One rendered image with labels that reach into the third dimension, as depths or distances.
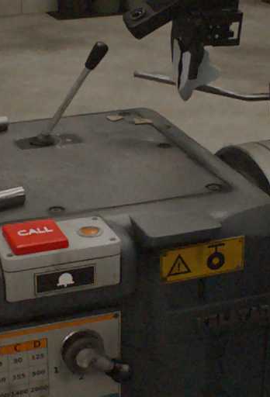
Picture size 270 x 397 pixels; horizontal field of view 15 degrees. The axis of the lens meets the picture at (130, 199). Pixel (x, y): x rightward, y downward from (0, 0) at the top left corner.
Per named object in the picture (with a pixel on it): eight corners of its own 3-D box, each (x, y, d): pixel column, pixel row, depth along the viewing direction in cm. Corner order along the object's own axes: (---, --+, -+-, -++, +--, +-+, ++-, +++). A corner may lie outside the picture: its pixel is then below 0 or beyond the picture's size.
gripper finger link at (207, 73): (220, 105, 154) (226, 50, 149) (185, 109, 152) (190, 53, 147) (212, 96, 156) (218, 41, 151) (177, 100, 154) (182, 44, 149)
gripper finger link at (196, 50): (201, 83, 149) (207, 27, 144) (192, 84, 148) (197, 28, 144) (188, 70, 152) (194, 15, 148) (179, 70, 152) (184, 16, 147)
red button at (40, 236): (15, 264, 107) (15, 246, 106) (1, 241, 112) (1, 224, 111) (69, 255, 109) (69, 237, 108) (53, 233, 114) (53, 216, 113)
